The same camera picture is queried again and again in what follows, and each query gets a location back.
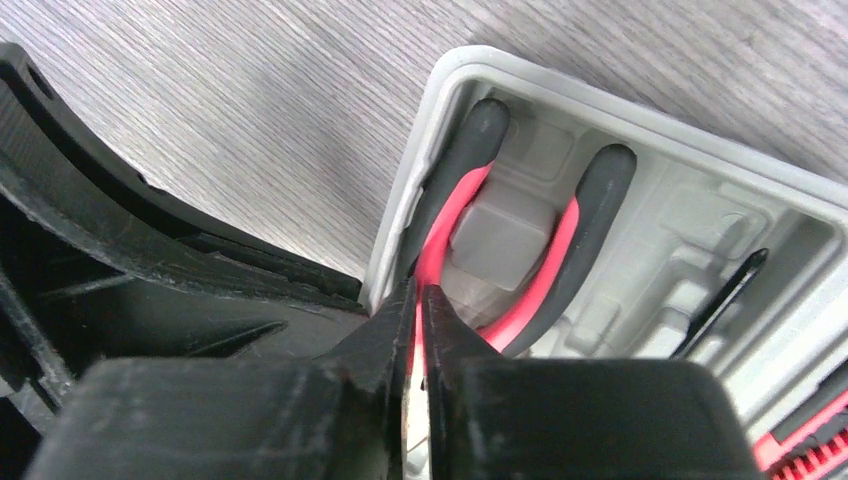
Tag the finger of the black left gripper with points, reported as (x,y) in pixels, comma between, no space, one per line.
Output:
(98,264)

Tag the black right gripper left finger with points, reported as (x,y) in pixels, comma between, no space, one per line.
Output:
(338,416)

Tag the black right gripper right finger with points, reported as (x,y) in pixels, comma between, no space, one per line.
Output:
(493,417)

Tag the red handled screwdriver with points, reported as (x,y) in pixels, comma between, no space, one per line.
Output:
(704,321)

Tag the red black pliers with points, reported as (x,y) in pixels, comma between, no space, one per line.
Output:
(456,178)

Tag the grey plastic tool case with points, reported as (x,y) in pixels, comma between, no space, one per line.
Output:
(697,207)

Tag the red black utility knife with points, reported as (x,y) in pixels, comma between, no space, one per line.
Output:
(810,443)

